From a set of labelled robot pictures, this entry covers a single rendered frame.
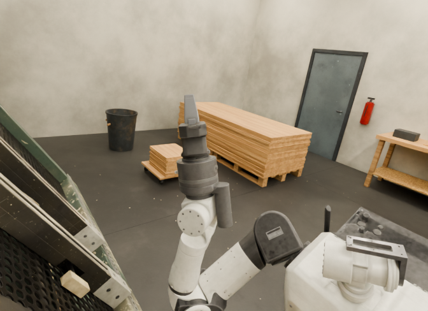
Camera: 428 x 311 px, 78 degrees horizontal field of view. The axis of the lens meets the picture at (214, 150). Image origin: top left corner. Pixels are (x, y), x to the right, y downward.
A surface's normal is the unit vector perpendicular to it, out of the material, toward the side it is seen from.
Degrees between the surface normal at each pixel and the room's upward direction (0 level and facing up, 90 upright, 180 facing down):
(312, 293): 68
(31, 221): 90
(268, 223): 54
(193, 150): 79
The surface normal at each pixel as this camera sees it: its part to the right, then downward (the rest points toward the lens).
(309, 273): -0.18, -0.82
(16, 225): 0.60, 0.33
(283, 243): -0.33, -0.37
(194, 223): -0.33, 0.19
